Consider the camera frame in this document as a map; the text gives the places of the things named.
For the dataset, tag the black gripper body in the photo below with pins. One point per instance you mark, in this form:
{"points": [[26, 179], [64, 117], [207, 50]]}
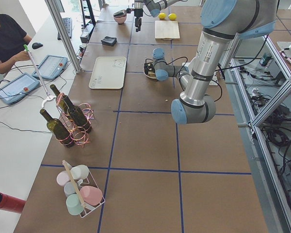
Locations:
{"points": [[137, 12], [150, 70]]}

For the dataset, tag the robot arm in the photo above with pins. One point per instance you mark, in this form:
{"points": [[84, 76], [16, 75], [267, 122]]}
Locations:
{"points": [[222, 20], [153, 7]]}

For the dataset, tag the cream bear tray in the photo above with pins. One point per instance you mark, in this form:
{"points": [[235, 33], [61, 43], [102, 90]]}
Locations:
{"points": [[108, 73]]}

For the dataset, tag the metal scoop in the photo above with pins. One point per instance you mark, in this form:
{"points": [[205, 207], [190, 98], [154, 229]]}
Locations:
{"points": [[120, 12]]}

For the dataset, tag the pink bowl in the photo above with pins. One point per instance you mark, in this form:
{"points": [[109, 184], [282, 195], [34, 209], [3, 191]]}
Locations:
{"points": [[120, 18]]}

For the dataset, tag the yellow lemon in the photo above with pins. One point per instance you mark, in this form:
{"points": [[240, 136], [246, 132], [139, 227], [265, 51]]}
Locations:
{"points": [[172, 16], [162, 16]]}

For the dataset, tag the wooden cutting board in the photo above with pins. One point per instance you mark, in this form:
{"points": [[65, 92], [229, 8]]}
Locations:
{"points": [[166, 30]]}

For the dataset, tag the grey folded cloth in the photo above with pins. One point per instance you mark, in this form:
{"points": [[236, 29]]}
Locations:
{"points": [[109, 41]]}

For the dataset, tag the black keyboard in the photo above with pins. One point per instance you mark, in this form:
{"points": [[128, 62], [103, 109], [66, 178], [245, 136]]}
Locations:
{"points": [[67, 21]]}

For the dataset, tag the blue teach pendant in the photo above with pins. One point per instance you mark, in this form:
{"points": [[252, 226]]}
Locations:
{"points": [[52, 66], [18, 88]]}

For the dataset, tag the black computer mouse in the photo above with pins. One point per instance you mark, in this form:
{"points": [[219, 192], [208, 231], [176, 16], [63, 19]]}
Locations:
{"points": [[36, 45]]}

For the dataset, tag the dark green wine bottle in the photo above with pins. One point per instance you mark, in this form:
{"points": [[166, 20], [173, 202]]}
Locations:
{"points": [[58, 129]]}

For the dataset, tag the white stick with green tip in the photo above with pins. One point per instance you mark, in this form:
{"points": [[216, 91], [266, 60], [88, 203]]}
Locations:
{"points": [[49, 97]]}

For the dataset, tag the white cup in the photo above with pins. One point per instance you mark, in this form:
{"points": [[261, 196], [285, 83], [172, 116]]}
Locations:
{"points": [[79, 172]]}

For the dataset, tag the person in black shirt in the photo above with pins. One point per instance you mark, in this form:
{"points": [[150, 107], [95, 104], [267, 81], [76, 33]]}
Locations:
{"points": [[12, 41]]}

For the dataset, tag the lilac cup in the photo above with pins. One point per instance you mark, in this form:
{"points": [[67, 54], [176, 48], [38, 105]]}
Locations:
{"points": [[62, 178]]}

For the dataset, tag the pink cup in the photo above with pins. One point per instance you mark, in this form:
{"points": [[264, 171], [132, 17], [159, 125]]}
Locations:
{"points": [[91, 195]]}

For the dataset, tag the grey cup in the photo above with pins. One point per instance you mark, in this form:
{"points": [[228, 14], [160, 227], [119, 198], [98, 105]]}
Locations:
{"points": [[69, 189]]}

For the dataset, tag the mint green cup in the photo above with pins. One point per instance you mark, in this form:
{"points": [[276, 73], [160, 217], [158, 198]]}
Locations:
{"points": [[73, 205]]}

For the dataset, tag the red cylinder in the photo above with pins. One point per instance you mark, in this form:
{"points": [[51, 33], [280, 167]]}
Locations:
{"points": [[11, 204]]}

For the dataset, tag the aluminium frame post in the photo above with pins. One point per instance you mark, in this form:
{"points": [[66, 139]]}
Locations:
{"points": [[55, 13]]}

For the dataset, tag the copper wire bottle rack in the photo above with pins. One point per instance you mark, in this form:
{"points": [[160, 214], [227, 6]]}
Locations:
{"points": [[78, 134]]}

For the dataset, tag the white wire cup rack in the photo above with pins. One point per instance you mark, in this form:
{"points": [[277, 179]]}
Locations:
{"points": [[78, 184]]}

